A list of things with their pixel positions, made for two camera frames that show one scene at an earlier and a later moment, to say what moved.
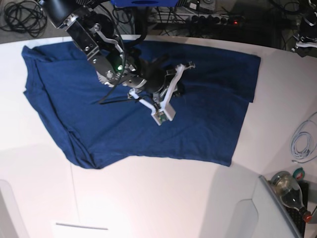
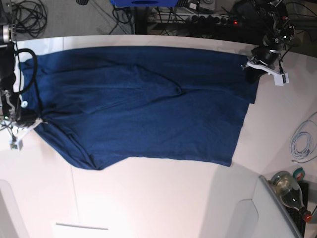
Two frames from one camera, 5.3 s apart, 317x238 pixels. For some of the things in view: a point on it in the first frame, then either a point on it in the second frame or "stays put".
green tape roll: (299, 173) stays put
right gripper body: (307, 40) to (269, 57)
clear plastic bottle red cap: (290, 191) stays put
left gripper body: (153, 77) to (25, 120)
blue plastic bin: (144, 3) stays put
